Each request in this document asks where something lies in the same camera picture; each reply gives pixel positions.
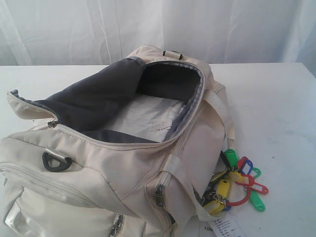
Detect colourful plastic key tags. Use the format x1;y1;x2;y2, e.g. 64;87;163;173
201;149;269;216

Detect cream fabric duffel bag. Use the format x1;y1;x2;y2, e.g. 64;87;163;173
0;45;234;237

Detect white paper hang tag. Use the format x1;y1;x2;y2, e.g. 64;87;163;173
199;212;245;237

